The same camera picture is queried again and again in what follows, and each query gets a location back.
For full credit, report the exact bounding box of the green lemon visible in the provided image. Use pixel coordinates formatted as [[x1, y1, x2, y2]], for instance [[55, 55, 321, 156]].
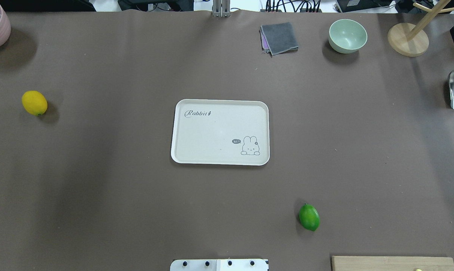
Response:
[[298, 204, 320, 231]]

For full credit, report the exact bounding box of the yellow lemon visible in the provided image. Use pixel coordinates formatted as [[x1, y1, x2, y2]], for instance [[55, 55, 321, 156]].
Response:
[[21, 90, 48, 116]]

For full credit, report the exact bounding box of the white rabbit tray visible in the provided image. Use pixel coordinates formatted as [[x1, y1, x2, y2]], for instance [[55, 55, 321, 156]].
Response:
[[170, 99, 270, 166]]

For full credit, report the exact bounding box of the grey folded cloth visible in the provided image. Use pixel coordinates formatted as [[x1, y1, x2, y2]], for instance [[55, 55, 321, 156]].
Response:
[[260, 22, 299, 56]]

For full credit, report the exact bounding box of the white mounting plate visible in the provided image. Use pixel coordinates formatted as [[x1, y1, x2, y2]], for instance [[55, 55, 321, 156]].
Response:
[[170, 258, 269, 271]]

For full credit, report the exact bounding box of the pale green bowl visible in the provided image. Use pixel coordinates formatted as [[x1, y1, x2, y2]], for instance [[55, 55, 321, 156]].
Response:
[[328, 19, 368, 54]]

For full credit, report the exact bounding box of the wooden board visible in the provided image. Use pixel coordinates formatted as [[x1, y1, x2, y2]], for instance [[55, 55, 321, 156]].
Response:
[[331, 256, 454, 271]]

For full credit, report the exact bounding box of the wooden stand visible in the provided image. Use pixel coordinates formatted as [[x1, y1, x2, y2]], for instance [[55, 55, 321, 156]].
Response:
[[388, 0, 454, 57]]

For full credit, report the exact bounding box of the metal bracket post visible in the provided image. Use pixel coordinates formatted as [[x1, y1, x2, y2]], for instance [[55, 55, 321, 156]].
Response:
[[212, 0, 231, 18]]

